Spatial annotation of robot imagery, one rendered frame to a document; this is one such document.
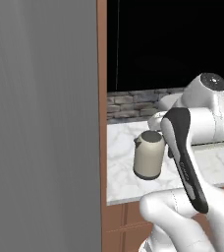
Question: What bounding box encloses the beige electric kettle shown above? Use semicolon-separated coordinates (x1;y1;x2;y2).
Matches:
133;130;167;181

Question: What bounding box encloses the brown wooden side panel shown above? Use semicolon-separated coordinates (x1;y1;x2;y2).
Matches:
95;0;109;252

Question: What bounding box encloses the brown wooden cupboard door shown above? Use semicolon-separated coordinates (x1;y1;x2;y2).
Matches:
121;223;153;252

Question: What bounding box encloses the grey fridge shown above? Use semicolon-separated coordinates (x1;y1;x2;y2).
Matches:
0;0;98;252

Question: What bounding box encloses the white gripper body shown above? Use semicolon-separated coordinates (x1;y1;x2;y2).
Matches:
146;110;167;133

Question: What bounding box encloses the brown wooden drawer front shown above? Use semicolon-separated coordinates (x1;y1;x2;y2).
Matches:
126;201;151;228

